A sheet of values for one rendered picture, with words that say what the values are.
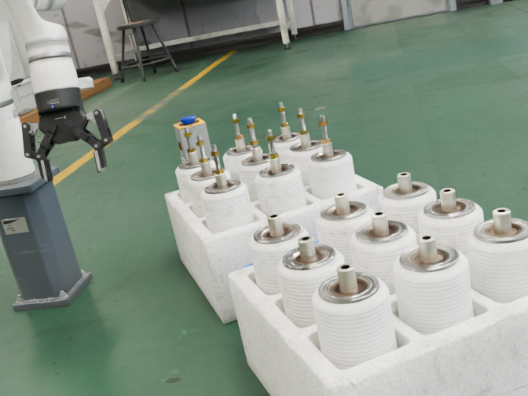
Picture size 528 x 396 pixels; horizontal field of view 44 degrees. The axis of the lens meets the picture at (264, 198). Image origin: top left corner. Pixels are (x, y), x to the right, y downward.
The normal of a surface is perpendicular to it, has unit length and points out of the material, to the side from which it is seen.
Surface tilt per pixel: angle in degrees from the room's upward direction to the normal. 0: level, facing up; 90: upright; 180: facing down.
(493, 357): 90
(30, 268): 90
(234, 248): 90
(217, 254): 90
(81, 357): 0
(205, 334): 0
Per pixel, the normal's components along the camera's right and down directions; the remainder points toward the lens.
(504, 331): 0.36, 0.24
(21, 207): -0.11, 0.37
